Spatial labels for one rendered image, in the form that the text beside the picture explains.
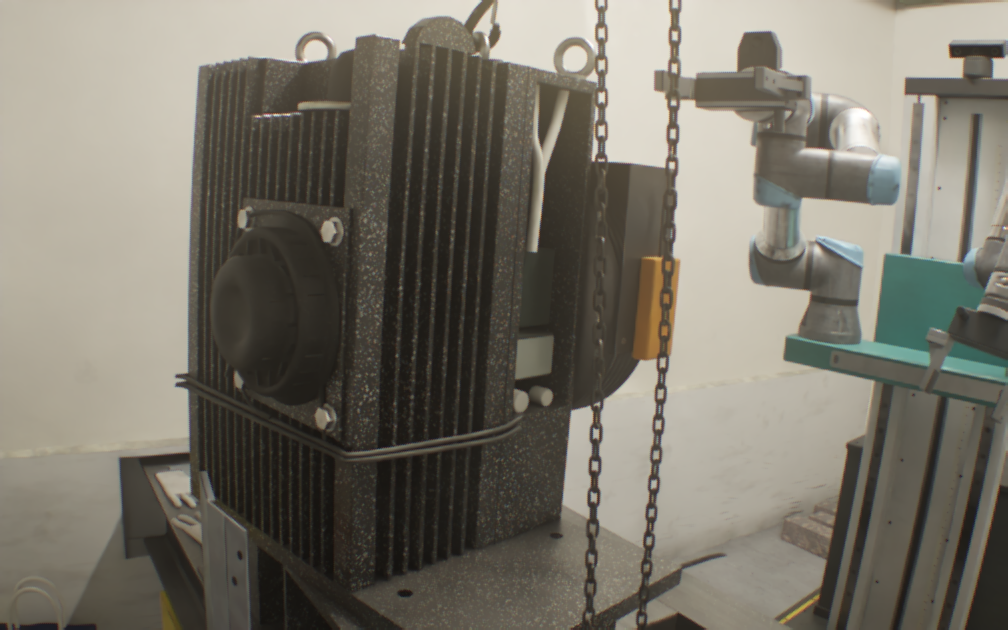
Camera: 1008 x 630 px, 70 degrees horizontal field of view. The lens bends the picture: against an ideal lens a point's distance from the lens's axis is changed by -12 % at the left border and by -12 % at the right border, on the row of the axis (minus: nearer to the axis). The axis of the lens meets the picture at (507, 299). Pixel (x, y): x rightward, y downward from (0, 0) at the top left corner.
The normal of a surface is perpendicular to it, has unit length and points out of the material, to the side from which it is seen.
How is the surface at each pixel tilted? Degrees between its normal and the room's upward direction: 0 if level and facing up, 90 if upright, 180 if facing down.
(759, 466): 90
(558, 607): 0
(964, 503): 90
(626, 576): 0
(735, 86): 92
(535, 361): 90
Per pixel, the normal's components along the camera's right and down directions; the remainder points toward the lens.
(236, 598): -0.70, 0.05
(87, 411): 0.55, 0.15
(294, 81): 0.72, 0.15
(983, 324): -0.69, -0.36
